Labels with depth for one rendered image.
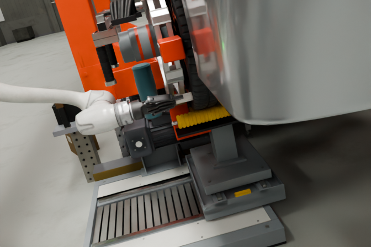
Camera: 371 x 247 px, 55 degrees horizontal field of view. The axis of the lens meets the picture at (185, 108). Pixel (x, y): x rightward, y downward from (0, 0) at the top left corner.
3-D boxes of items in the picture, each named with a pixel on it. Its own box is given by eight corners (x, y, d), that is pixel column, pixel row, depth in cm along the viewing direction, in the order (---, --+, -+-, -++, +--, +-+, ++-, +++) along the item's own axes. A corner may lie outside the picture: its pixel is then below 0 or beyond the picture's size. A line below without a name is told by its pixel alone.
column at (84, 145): (102, 178, 225) (83, 119, 211) (87, 183, 225) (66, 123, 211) (104, 171, 235) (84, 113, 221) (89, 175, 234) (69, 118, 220)
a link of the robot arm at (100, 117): (112, 106, 127) (113, 95, 139) (69, 117, 126) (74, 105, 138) (120, 133, 131) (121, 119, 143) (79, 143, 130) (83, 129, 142)
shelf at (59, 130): (84, 129, 193) (83, 124, 192) (53, 137, 192) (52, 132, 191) (92, 106, 234) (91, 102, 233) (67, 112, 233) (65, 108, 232)
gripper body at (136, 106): (135, 124, 136) (159, 118, 137) (131, 114, 129) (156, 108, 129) (132, 107, 140) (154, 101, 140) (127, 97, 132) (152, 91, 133)
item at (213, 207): (286, 200, 153) (283, 181, 150) (206, 223, 150) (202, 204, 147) (249, 152, 200) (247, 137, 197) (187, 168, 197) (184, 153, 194)
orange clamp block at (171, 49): (182, 54, 125) (186, 58, 116) (160, 59, 124) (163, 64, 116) (178, 34, 122) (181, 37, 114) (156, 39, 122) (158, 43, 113)
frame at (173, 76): (192, 116, 132) (158, -37, 114) (176, 121, 132) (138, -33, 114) (175, 82, 183) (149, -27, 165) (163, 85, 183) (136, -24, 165)
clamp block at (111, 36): (120, 41, 127) (115, 27, 126) (95, 47, 127) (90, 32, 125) (120, 39, 132) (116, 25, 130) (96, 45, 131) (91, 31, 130)
